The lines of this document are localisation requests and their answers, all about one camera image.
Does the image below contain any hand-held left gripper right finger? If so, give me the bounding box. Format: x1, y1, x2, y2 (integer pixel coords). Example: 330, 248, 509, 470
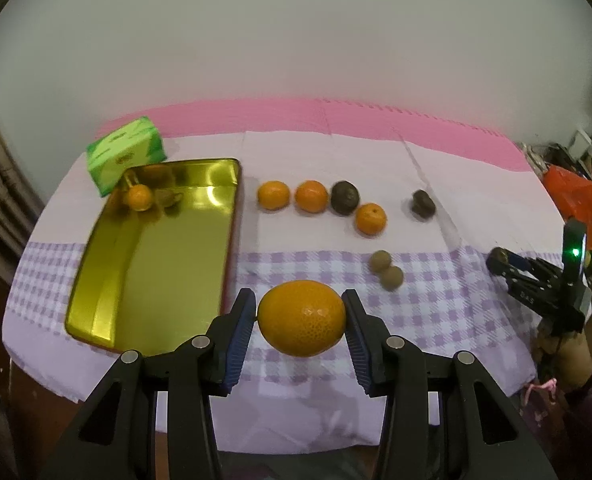
341, 288, 559, 480

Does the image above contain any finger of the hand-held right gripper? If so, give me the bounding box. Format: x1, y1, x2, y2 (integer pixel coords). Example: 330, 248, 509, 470
486, 246, 559, 283
503, 276, 554, 313

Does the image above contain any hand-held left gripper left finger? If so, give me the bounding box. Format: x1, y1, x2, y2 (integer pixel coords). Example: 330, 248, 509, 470
38, 287, 257, 480

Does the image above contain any large orange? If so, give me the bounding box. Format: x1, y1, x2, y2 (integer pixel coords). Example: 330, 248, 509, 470
257, 280, 347, 358

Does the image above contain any gold metal tray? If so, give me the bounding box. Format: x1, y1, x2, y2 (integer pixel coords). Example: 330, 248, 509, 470
65, 157, 243, 353

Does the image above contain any small orange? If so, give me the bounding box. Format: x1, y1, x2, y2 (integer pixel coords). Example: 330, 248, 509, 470
125, 185, 153, 212
356, 202, 388, 236
295, 180, 329, 213
257, 180, 291, 211

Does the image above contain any red plastic bag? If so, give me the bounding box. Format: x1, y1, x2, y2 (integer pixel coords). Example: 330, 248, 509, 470
543, 165, 592, 251

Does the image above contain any pink ribbon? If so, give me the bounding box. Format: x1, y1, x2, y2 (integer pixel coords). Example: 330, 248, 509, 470
523, 379, 559, 406

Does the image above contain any dark round passion fruit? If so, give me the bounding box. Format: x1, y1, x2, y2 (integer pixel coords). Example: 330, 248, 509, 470
331, 180, 361, 216

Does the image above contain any green tissue pack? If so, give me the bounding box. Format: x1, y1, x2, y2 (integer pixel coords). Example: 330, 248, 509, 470
87, 116, 168, 197

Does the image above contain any pink foam mat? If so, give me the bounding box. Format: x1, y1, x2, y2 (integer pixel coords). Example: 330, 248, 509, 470
96, 97, 536, 176

